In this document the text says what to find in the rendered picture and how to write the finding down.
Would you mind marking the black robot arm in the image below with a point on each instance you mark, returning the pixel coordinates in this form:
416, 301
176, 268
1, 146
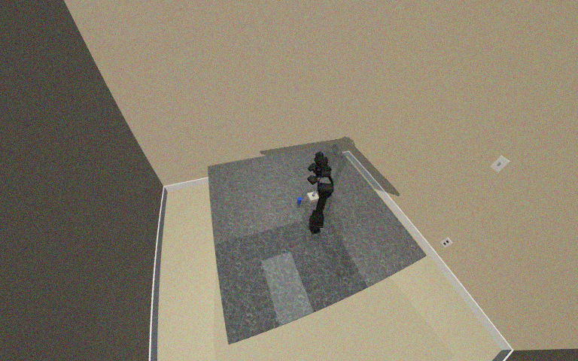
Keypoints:
324, 191

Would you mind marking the beige square block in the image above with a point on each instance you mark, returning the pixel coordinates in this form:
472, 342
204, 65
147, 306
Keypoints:
312, 198

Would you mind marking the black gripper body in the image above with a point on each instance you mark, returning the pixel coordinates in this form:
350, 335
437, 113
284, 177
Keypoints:
314, 179

